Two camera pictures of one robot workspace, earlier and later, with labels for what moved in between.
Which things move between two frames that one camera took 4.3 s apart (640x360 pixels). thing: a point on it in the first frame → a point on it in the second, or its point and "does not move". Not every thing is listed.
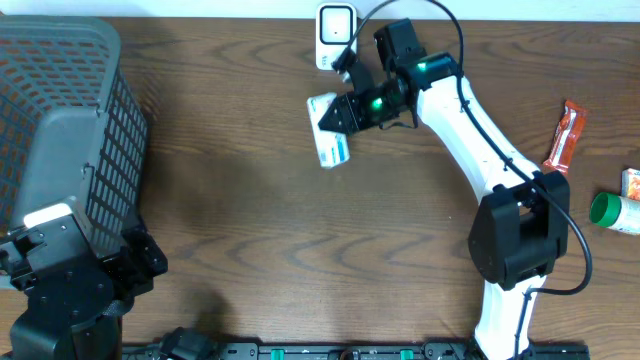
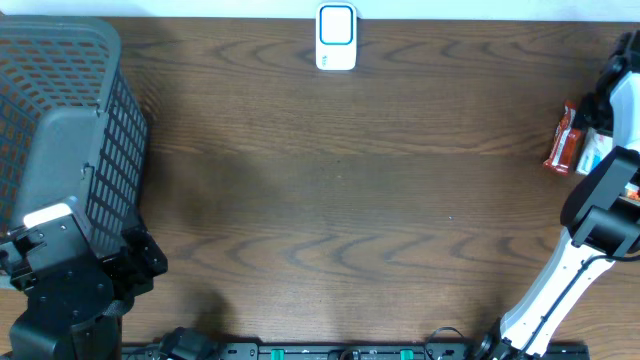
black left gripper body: [130, 279] does not move
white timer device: [335, 26] does not move
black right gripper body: [375, 104] → [596, 109]
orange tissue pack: [630, 183] does not move
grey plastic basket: [72, 127] does not move
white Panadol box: [332, 147] → [596, 147]
